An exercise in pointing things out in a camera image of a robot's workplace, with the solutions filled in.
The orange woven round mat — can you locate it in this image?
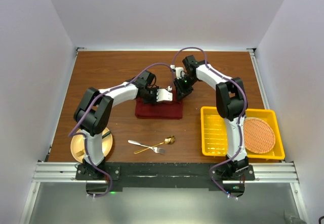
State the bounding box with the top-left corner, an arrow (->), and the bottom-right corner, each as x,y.
244,118 -> 275,154

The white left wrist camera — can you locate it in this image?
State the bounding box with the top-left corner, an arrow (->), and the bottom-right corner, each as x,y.
156,86 -> 173,102

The aluminium front rail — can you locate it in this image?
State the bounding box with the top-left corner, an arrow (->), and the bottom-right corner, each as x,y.
32,162 -> 299,183

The aluminium rail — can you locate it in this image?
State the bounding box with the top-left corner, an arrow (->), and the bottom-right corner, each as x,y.
32,162 -> 299,183
247,49 -> 270,109

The dark red cloth napkin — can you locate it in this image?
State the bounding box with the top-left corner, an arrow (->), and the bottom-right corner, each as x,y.
135,98 -> 183,120

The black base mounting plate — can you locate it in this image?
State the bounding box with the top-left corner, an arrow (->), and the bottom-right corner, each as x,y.
75,162 -> 255,197

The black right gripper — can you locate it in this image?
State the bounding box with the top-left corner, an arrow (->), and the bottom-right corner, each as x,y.
174,74 -> 198,101

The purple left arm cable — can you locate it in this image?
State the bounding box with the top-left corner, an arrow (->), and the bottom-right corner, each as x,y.
68,63 -> 177,201

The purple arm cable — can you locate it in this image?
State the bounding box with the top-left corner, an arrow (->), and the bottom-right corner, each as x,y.
68,63 -> 177,201
173,47 -> 249,200

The aluminium right side rail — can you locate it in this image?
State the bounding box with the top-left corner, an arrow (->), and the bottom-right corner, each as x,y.
247,49 -> 270,109

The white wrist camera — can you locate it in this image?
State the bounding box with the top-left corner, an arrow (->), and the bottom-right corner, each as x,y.
170,65 -> 186,79
156,86 -> 173,102

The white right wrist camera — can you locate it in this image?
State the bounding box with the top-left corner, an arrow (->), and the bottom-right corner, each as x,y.
170,65 -> 186,79

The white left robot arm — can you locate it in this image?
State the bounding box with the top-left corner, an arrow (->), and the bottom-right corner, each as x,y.
68,70 -> 159,180

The gold spoon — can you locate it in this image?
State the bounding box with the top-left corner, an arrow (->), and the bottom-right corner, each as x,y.
134,135 -> 176,155

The cream round plate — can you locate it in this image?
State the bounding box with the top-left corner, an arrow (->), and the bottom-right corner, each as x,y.
70,128 -> 113,163

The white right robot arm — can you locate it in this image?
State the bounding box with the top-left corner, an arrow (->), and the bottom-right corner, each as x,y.
174,55 -> 249,180

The yellow plastic tray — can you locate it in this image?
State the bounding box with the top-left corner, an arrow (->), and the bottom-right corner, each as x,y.
200,106 -> 286,160

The silver fork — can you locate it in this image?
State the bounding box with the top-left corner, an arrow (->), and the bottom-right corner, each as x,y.
128,140 -> 166,154

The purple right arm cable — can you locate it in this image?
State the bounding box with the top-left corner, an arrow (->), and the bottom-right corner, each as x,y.
173,47 -> 249,200

